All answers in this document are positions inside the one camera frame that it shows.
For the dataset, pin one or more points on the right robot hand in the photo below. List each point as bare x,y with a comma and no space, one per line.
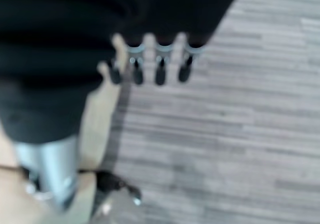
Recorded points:
62,46

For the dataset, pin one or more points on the grey striped rug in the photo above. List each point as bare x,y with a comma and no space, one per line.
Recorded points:
225,133

